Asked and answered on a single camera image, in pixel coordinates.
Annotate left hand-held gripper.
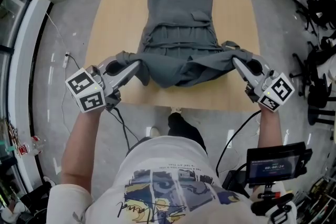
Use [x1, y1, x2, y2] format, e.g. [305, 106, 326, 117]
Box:
[65, 56, 140, 113]

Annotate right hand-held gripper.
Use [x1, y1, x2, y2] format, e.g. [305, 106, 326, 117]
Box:
[233, 54, 295, 113]

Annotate grey robe garment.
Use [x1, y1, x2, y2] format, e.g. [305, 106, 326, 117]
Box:
[114, 0, 254, 89]

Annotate person's left forearm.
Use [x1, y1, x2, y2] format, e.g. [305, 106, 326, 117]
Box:
[60, 109, 106, 187]

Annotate person's right forearm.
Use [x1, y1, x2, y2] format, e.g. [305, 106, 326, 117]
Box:
[256, 108, 283, 151]

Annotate white power strip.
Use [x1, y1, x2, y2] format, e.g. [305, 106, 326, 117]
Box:
[62, 51, 71, 69]

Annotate black office chair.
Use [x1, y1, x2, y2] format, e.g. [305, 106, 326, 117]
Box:
[290, 46, 336, 99]

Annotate black trousers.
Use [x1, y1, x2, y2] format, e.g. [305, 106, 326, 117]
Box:
[167, 112, 208, 156]

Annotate black chest monitor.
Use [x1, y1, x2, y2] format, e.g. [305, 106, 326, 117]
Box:
[246, 142, 313, 187]

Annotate white printed t-shirt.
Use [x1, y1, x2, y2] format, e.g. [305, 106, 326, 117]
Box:
[47, 136, 297, 224]

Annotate black framed glass partition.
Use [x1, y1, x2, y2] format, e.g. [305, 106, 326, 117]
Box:
[0, 0, 37, 192]

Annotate clear plastic bottle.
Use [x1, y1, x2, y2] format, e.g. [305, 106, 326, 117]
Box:
[30, 135, 48, 157]

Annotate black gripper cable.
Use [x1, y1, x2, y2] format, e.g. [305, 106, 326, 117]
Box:
[68, 54, 140, 152]
[215, 110, 262, 179]

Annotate white floor cable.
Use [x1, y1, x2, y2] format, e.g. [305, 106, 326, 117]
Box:
[45, 12, 69, 140]

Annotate bundle of coloured wires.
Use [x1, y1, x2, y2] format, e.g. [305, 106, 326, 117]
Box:
[2, 112, 22, 155]

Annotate black monitor mount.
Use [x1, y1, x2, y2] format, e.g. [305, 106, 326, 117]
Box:
[225, 170, 295, 224]

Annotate white wire shelf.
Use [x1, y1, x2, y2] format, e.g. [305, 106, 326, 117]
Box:
[293, 175, 336, 224]

